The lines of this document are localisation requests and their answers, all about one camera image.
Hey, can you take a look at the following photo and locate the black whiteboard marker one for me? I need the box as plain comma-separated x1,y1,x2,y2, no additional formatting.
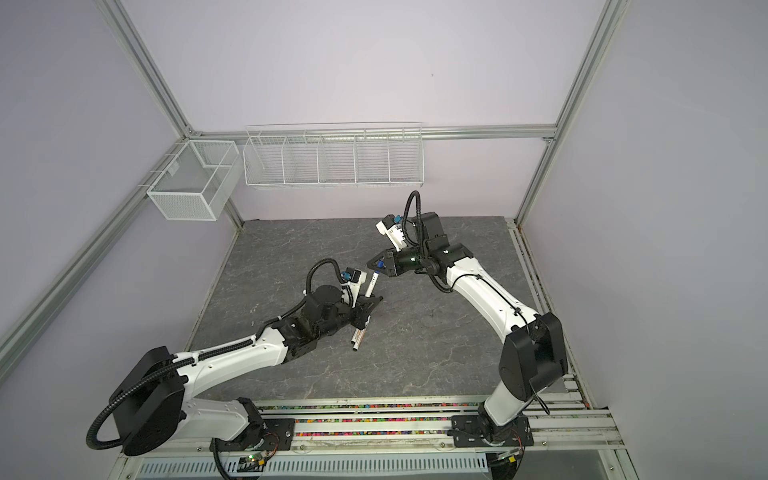
351,329,365,351

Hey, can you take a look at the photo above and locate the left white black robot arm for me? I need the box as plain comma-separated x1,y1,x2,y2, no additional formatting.
85,285,382,456

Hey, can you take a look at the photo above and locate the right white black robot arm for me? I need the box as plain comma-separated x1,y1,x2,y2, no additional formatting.
367,212,569,446

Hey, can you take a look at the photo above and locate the white mesh box basket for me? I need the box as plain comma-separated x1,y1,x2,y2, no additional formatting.
147,140,244,221

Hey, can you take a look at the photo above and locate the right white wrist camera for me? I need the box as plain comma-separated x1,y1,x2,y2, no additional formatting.
376,214,409,251

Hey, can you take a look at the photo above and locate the long white wire basket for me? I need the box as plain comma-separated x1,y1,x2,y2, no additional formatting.
242,122,425,188

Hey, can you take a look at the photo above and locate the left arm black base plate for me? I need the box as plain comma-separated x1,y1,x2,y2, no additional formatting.
209,418,295,453

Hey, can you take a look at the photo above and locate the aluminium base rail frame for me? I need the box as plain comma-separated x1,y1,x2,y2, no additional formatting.
110,382,638,479

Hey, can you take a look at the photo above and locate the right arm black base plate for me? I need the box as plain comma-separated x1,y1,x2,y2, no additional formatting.
448,414,534,448

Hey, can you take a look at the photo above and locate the white vented cable duct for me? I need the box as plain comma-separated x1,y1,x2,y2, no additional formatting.
136,453,490,479

